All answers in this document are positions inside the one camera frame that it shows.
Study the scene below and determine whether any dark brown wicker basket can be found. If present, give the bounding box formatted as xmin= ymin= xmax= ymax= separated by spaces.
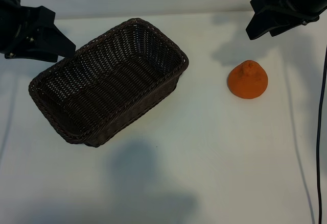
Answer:
xmin=28 ymin=17 xmax=190 ymax=147

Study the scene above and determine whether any bumpy orange fruit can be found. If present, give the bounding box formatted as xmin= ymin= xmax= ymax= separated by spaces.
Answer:
xmin=226 ymin=59 xmax=269 ymax=99

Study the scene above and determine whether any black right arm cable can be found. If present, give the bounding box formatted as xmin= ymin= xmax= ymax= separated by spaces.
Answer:
xmin=316 ymin=44 xmax=327 ymax=224

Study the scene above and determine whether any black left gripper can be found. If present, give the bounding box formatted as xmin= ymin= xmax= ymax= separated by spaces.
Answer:
xmin=0 ymin=0 xmax=77 ymax=63

